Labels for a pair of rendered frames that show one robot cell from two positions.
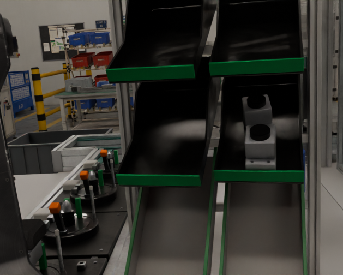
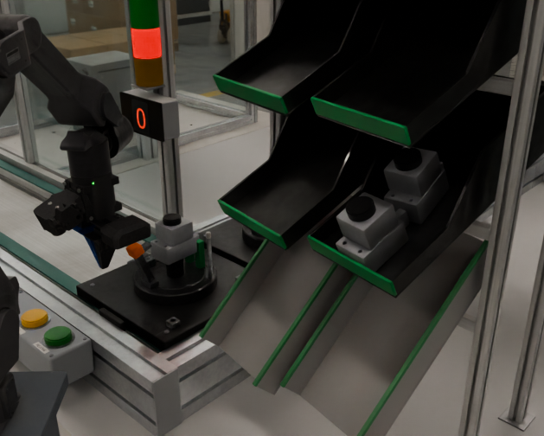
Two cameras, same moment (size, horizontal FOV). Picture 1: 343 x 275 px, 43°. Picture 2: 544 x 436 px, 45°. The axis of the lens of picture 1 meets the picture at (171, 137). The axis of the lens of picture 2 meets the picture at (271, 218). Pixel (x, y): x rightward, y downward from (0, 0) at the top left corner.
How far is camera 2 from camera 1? 0.47 m
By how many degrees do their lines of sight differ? 38
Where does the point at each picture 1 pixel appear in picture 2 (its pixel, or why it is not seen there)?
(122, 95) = not seen: hidden behind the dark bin
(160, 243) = (278, 293)
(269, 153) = (361, 240)
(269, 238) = (388, 346)
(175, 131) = (331, 163)
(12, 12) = not seen: outside the picture
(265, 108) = (409, 173)
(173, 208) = (310, 259)
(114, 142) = not seen: hidden behind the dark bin
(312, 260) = (466, 403)
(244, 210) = (385, 298)
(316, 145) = (500, 250)
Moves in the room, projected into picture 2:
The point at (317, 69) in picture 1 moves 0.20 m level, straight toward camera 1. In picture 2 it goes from (517, 135) to (361, 175)
